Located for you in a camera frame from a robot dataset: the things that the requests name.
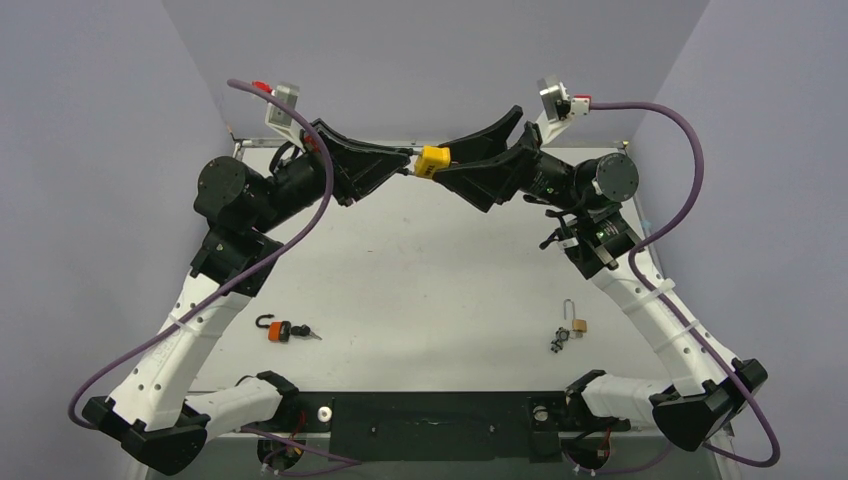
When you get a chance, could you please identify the small brass padlock with keys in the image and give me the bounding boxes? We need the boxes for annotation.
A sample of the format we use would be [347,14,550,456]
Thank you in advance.
[549,299,588,353]

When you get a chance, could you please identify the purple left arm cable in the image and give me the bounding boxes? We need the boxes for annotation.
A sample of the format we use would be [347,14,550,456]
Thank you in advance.
[67,78,335,431]

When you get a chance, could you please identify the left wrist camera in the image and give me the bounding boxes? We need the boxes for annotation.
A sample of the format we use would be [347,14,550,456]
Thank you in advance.
[264,82,301,130]

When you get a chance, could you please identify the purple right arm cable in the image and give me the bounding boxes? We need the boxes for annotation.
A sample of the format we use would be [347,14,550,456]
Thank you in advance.
[588,101,782,469]

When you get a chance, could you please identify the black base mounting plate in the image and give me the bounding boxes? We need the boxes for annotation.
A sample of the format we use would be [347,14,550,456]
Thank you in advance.
[259,391,630,463]

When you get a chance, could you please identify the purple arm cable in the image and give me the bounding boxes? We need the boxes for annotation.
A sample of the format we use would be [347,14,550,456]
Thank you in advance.
[67,78,335,431]
[588,101,782,469]

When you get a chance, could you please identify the yellow padlock with keys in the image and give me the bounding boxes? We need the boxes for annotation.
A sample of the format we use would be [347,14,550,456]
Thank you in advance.
[410,146,451,180]

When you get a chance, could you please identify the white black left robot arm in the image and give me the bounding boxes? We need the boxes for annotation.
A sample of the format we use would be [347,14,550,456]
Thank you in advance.
[82,120,413,475]

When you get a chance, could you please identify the orange padlock with keys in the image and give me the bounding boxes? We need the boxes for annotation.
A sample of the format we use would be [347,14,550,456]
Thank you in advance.
[254,314,322,343]

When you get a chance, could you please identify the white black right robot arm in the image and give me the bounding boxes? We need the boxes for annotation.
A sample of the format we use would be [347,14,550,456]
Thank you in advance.
[429,107,767,451]

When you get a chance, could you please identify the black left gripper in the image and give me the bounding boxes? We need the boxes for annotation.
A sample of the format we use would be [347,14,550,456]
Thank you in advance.
[250,119,410,235]

